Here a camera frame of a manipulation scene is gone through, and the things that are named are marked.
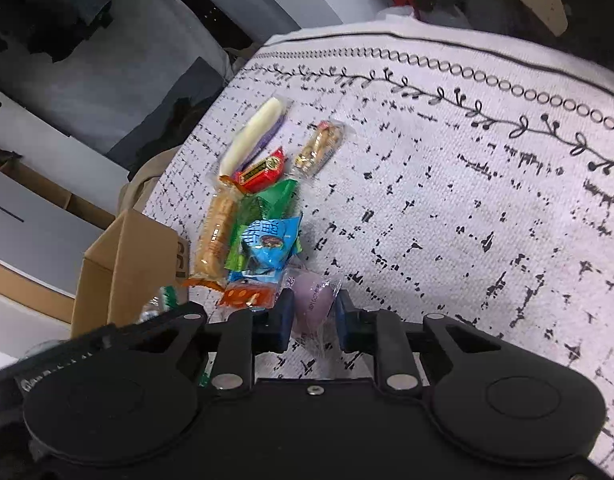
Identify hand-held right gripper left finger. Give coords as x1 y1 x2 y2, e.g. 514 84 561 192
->
127 290 296 396

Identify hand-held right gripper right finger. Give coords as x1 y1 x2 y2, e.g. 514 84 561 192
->
335 290 505 393

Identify purple jelly packet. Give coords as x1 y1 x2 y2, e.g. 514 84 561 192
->
282 267 344 361

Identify small orange snack packet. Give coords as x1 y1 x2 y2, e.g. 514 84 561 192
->
218 280 279 311

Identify blue snack packet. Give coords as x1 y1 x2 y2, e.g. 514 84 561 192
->
227 215 304 283

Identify brown cardboard box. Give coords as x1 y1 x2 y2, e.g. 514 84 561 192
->
71 209 190 338

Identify long cracker packet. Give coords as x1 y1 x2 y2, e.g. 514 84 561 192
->
182 175 243 291

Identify green white snack packet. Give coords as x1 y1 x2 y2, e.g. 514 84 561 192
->
140 285 178 323

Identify red candy packet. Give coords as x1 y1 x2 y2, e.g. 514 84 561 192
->
231 146 288 194

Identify clear nut snack packet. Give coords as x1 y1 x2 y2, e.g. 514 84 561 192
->
293 120 347 178

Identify white cheese stick packet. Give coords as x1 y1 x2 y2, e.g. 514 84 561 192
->
218 94 294 181

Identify white storage box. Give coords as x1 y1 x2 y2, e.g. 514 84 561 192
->
0 165 107 298

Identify white patterned cloth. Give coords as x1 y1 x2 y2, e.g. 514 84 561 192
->
142 17 614 480

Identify beige cloth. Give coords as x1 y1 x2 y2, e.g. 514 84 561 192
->
118 145 184 217

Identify grey panel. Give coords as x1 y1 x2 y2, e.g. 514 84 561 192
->
107 57 226 171

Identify dark hanging clothes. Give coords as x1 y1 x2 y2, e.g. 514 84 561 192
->
0 0 114 111

